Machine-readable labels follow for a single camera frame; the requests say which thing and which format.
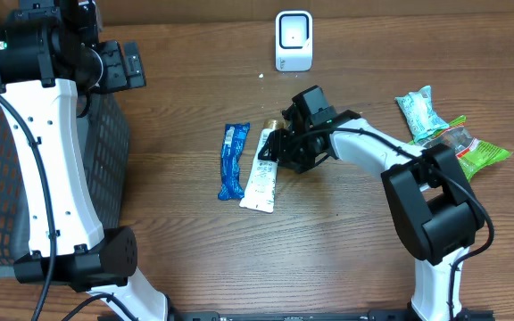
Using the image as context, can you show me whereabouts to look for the white tube gold cap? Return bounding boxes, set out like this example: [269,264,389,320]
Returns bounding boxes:
[239,119,283,213]

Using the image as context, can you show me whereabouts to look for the blue snack wrapper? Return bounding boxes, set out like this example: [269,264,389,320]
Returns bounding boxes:
[218,123,250,201]

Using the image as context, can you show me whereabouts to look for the teal wet wipes pack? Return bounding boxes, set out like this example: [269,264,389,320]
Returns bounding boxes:
[394,86,449,143]

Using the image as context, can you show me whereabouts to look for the green gummy candy bag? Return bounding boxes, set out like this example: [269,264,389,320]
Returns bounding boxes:
[409,115,511,181]

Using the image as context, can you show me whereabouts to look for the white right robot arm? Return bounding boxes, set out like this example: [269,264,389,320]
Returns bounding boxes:
[258,86,494,320]

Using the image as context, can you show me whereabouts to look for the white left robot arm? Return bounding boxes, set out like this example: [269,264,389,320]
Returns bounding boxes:
[0,1,176,320]

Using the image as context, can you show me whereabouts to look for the white barcode scanner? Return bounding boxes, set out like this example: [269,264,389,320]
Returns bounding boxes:
[275,10,313,72]

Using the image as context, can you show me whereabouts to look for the cardboard back panel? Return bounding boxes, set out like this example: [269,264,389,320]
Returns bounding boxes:
[95,0,514,27]

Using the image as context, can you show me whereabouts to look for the grey plastic basket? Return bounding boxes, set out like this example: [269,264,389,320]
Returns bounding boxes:
[0,83,137,289]

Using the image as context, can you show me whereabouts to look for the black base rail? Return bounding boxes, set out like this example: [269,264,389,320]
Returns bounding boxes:
[174,309,410,321]

